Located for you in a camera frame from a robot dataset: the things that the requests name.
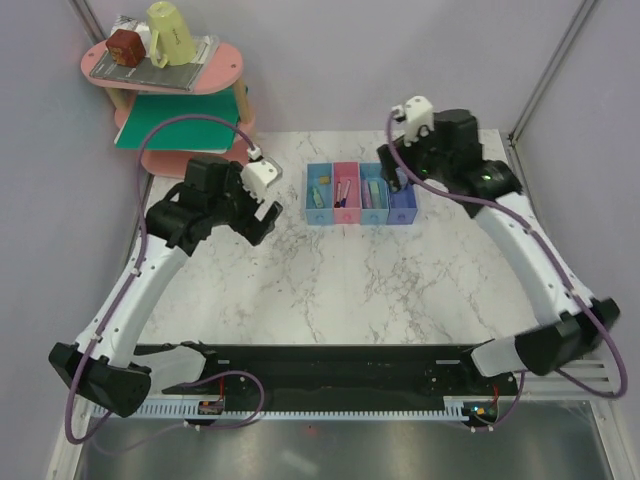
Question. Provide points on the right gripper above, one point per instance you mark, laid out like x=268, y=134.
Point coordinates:
x=407, y=151

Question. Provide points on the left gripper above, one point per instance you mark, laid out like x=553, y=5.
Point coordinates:
x=251, y=227

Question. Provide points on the green highlighter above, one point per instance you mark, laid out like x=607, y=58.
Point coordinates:
x=317, y=198
x=376, y=195

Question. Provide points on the light blue drawer bin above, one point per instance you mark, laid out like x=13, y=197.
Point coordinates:
x=374, y=217

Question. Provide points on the pink highlighter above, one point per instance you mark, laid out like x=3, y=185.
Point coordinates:
x=366, y=195

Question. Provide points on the pink drawer bin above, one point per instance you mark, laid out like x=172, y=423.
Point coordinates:
x=351, y=214

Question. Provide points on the blue cap marker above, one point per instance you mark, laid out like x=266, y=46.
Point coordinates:
x=338, y=195

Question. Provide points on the black cap marker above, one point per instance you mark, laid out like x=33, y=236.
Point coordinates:
x=345, y=194

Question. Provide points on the purple drawer bin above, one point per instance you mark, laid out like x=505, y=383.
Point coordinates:
x=402, y=207

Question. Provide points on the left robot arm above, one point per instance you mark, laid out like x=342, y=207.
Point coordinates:
x=101, y=365

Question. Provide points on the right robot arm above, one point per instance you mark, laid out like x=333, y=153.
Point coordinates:
x=445, y=147

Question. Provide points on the grey magazine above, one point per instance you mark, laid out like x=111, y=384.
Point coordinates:
x=182, y=77

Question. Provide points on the pink wooden tiered shelf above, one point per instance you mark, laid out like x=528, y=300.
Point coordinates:
x=220, y=91

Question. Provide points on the yellow mug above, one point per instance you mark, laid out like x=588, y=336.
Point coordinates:
x=171, y=41

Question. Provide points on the red brown cube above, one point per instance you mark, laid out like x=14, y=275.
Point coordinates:
x=126, y=48

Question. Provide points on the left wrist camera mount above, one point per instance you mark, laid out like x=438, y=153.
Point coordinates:
x=258, y=176

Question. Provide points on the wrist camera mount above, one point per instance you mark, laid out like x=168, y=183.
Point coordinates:
x=258, y=176
x=417, y=115

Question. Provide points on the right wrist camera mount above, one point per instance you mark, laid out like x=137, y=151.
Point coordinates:
x=417, y=115

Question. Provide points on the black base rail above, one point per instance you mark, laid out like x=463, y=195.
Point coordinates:
x=357, y=378

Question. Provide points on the white cable duct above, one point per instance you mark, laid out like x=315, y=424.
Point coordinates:
x=193, y=408

